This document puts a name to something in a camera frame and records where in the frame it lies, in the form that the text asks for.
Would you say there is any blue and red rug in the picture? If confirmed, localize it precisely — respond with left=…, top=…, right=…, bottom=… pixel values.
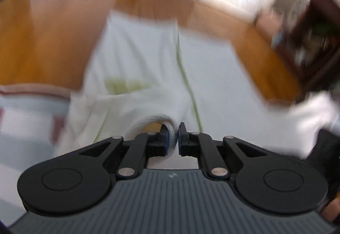
left=0, top=84, right=73, bottom=226

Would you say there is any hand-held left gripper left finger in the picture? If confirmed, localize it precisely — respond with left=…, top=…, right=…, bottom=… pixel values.
left=79, top=124, right=170, bottom=180

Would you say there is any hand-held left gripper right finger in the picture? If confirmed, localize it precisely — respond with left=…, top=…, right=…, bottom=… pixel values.
left=177, top=122, right=268, bottom=179

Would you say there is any dark wooden shelf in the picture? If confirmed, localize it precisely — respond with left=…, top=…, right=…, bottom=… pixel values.
left=271, top=0, right=340, bottom=94

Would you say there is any white knit garment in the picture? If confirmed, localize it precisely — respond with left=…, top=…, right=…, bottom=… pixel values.
left=54, top=9, right=338, bottom=171

